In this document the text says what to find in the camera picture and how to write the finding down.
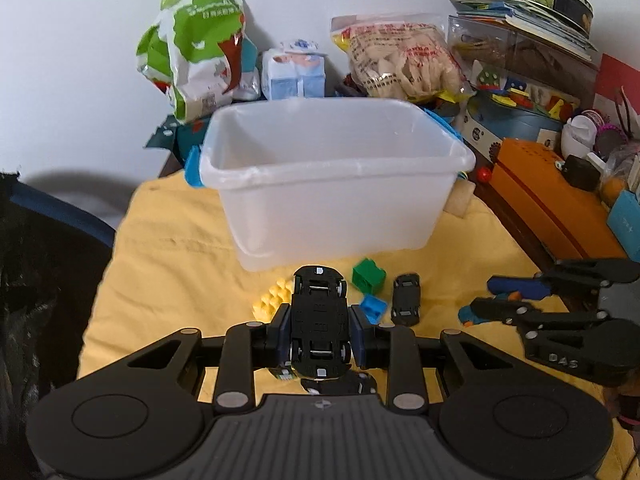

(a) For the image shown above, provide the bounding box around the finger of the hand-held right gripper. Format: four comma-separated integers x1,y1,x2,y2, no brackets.
457,298,612,331
487,258,640,302

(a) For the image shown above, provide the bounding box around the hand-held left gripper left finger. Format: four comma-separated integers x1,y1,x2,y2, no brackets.
120,304,296,413

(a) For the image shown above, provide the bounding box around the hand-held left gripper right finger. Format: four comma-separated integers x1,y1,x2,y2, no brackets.
349,304,521,413

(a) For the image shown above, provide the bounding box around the black toy car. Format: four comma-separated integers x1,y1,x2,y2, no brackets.
300,372,379,397
390,273,424,326
290,264,351,381

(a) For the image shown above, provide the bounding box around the translucent white plastic bin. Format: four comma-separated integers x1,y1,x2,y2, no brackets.
184,97,477,273

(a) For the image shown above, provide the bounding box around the blue toy block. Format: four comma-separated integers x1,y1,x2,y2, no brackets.
359,294,389,325

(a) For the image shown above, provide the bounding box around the yellow toy block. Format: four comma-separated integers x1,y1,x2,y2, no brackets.
251,280,292,322

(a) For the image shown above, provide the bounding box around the green toy block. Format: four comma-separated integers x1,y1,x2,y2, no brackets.
352,258,387,295

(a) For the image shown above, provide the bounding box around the orange box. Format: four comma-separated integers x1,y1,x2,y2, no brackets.
489,138,628,263

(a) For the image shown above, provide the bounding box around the plain wooden block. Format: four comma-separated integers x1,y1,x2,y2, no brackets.
445,181,476,218

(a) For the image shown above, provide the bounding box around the light blue box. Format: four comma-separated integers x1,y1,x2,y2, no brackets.
606,190,640,261

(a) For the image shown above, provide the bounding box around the small black case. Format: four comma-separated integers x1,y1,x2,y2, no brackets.
564,155,601,192

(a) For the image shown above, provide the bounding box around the yellow cloth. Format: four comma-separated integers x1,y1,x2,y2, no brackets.
77,165,640,480

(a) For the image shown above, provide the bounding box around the round box of colourful blocks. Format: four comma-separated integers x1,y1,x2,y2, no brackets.
460,72,583,161

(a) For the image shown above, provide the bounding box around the clear plastic box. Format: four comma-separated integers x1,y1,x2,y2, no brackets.
447,15,601,111

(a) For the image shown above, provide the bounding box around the dark teal cardboard box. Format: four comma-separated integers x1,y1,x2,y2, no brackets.
144,116,213,165

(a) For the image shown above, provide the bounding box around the dark chair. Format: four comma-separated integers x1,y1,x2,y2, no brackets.
0,170,118,441

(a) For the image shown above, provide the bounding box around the blue and white tissue pack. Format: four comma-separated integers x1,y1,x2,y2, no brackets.
261,38,328,101

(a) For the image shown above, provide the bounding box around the clear bag of wooden pieces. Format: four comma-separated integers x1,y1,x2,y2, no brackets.
330,12,473,102

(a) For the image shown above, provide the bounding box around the stack of booklets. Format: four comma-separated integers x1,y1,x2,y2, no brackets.
446,0,599,63

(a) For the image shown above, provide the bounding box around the green and white bag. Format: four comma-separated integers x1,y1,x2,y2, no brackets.
137,0,261,123

